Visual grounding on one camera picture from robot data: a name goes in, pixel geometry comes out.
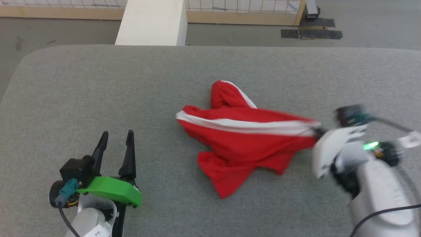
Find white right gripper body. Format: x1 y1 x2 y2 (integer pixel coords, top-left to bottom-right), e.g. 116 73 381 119
311 125 368 180

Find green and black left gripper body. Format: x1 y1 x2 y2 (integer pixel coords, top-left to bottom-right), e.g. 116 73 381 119
77 176 142 237

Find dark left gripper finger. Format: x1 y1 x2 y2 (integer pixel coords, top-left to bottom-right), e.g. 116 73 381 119
91 131 109 177
118 129 137 181

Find red garment with white stripes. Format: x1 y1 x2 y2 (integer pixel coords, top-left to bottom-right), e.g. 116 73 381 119
176 80 321 199

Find grey fabric sofa seat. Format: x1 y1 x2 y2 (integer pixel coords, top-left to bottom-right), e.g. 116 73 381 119
0 45 421 237

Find white paper label tag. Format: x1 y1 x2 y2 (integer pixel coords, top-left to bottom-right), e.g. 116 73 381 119
397 131 421 149

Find black floor tape patch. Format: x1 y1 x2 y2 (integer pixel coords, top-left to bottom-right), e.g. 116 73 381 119
299 18 336 28
281 29 343 40

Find grey metal stand foot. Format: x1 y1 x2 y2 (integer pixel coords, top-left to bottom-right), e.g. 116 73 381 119
306 0 320 19

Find white square pillar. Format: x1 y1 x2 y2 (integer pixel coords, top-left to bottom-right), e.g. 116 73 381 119
114 0 188 46

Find black cable with teal plug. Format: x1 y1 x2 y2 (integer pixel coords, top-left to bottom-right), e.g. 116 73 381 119
54 178 81 237

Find thin black camera cable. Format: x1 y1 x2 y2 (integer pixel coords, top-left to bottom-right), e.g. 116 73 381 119
370 116 413 133

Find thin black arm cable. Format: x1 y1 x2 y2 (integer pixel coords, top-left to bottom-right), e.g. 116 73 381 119
350 204 421 237

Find wooden fence with wire mesh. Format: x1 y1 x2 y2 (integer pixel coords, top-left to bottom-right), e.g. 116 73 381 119
0 0 307 27

